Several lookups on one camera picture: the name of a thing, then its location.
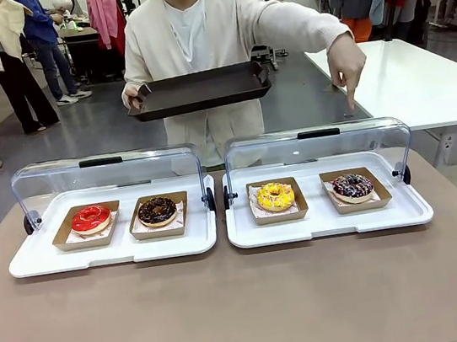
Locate white paper liner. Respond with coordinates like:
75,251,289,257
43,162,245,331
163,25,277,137
325,173,384,211
66,211,122,246
132,200,188,235
247,180,304,221

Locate chocolate glazed donut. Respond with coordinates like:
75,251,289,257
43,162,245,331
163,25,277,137
124,190,194,243

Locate purple drizzled donut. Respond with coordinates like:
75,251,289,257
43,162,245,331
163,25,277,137
329,169,377,207

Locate yellow glazed donut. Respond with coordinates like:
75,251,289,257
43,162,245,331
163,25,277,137
245,175,311,227

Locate bystander in blue top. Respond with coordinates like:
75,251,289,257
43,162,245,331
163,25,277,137
16,0,94,111

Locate white table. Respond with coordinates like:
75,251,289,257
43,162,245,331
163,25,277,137
304,29,457,184

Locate bystander in cream sweater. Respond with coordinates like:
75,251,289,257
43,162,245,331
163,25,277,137
0,0,62,139

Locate person's left forearm cream sleeve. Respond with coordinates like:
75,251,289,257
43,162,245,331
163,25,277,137
268,0,358,63

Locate person's right forearm cream sleeve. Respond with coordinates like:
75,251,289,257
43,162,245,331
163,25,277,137
119,40,161,94

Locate orange trousers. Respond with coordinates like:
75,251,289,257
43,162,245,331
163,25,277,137
341,13,375,45

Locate yellow sprinkled donut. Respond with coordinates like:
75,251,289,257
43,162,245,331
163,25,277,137
255,179,297,214

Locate dark brown serving tray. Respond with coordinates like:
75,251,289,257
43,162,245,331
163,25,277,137
121,57,275,126

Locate person's right hand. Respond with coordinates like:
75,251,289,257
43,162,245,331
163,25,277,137
119,80,148,113

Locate person's left hand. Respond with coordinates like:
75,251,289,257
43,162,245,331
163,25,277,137
323,29,375,117

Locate black lid handle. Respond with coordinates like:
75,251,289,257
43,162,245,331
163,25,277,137
296,126,341,141
78,155,123,170

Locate pink hanging garment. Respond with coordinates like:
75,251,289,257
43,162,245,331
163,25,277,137
85,0,132,61

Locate red glazed donut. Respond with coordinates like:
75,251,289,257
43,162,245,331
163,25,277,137
46,199,126,254
68,202,115,238

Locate clear plastic display lid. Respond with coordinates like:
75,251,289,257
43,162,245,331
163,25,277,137
221,113,418,206
8,140,209,235

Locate person in cream cardigan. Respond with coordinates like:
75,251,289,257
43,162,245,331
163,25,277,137
112,0,309,184

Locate white display tray base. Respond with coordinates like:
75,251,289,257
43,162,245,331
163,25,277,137
218,142,436,253
0,171,224,282

